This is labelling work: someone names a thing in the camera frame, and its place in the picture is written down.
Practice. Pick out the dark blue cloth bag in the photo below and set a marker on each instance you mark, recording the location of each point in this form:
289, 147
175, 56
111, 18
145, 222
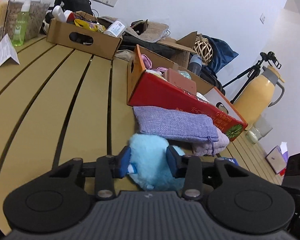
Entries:
222, 54

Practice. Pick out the iridescent plastic bag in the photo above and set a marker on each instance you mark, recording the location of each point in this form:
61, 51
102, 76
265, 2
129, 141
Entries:
184, 74

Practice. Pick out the yellow thermos jug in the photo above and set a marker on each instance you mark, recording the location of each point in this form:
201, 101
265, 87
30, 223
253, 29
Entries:
258, 94

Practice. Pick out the pink sponge block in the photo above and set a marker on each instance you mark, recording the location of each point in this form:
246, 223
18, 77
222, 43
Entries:
177, 79

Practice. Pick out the woven rattan ball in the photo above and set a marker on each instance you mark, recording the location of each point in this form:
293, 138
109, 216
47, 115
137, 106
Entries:
203, 48

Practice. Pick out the brown cardboard box with handle hole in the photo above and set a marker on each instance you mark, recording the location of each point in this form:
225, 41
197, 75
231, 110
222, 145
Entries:
82, 31

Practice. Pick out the blue handkerchief tissue pack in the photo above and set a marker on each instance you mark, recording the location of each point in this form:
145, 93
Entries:
232, 160

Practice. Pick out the white wall switch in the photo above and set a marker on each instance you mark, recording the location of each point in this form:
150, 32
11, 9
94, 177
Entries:
262, 18

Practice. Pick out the red cardboard fruit box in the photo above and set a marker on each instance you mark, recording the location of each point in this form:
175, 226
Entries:
147, 89

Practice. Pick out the glass candle jar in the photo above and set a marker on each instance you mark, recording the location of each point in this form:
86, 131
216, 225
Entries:
260, 128

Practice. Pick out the lilac fleece cloth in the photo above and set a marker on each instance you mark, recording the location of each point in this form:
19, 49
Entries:
211, 148

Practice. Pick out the open brown cardboard box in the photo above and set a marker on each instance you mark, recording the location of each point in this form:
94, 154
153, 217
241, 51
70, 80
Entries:
154, 36

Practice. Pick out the black camera tripod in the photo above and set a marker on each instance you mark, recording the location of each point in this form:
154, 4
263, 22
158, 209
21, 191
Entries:
254, 71

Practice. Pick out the light blue plush toy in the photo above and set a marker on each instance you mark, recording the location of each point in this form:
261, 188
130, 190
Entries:
148, 167

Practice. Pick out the crumpled white paper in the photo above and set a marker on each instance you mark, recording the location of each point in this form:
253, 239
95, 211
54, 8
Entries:
7, 51

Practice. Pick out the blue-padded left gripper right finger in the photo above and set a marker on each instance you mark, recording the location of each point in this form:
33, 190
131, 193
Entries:
188, 167

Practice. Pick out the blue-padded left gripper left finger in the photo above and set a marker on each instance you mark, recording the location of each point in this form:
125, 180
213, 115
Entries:
107, 169

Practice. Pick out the blue water bottle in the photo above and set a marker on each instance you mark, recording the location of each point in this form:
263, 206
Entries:
195, 64

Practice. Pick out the green spray bottle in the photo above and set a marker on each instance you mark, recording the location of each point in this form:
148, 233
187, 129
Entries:
21, 24

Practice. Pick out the purple tissue box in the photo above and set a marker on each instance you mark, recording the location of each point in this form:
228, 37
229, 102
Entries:
277, 158

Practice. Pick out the purple knitted pouch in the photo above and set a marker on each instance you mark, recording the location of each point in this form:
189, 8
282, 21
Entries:
175, 125

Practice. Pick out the black suitcase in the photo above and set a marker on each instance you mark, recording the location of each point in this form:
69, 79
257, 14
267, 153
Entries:
211, 79

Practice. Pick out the clear cereal container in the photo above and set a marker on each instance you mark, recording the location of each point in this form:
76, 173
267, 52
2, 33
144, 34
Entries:
38, 10

